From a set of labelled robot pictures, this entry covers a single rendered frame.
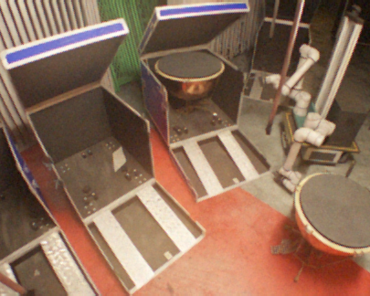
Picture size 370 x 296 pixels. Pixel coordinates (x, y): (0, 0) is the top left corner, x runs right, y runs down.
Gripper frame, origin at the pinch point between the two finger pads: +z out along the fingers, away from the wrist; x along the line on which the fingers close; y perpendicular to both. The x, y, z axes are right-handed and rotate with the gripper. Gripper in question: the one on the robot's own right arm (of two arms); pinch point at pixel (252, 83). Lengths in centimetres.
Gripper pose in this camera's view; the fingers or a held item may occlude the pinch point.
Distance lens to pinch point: 320.4
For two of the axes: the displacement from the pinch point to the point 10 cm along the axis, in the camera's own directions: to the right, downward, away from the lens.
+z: -9.1, 1.6, 3.8
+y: -2.8, 4.6, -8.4
